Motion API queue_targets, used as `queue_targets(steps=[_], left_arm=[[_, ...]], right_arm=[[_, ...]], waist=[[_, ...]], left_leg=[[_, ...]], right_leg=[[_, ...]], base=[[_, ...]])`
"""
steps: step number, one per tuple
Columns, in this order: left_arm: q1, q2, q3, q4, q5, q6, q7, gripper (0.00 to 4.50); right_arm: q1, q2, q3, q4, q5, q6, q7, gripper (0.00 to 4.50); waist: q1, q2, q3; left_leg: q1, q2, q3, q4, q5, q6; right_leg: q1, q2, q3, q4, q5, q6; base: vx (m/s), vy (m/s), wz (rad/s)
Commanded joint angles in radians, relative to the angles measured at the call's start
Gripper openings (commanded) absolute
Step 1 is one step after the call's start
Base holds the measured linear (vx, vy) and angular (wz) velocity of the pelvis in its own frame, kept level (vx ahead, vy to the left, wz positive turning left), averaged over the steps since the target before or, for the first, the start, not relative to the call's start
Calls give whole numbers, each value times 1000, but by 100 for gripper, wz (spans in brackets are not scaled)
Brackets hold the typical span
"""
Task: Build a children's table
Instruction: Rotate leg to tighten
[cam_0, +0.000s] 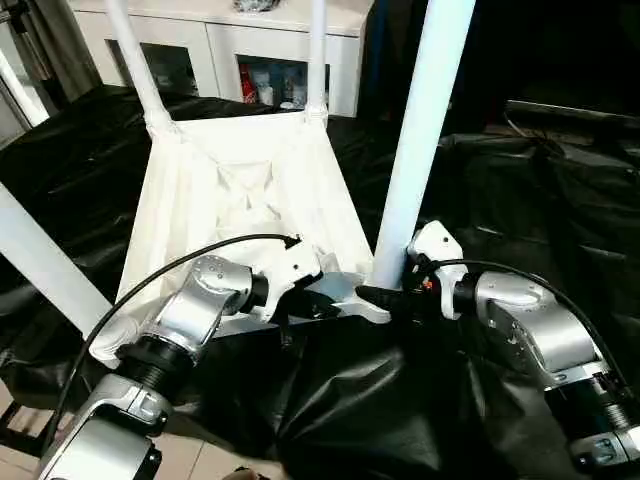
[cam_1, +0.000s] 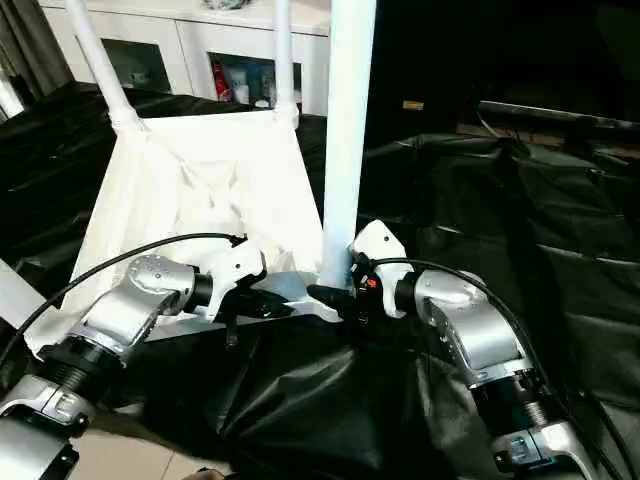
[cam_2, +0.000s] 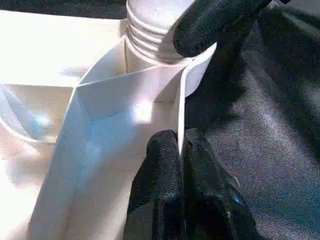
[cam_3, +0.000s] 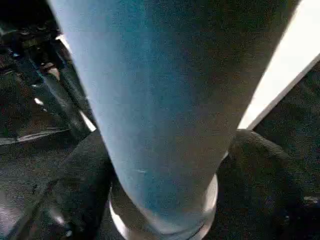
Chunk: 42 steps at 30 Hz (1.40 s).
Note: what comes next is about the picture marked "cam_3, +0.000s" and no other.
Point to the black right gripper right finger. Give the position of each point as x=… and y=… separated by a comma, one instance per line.
x=270, y=195

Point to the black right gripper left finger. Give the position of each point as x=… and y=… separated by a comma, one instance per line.
x=75, y=195

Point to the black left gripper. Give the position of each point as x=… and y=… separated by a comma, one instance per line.
x=25, y=45

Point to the white plastic table leg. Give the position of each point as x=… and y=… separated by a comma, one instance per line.
x=170, y=100

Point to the black plastic mat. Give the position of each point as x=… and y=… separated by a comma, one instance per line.
x=30, y=160

